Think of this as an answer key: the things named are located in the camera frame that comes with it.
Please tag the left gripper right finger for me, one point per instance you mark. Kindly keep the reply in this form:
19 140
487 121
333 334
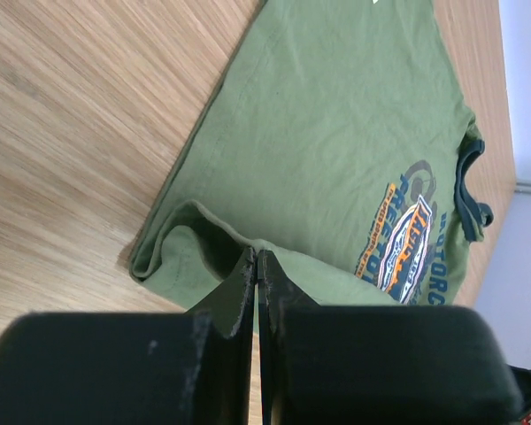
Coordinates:
291 375

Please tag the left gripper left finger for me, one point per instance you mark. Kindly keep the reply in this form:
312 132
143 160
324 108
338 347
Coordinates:
219 386

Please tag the green tank top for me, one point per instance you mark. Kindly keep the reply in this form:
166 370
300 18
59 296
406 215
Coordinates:
339 139

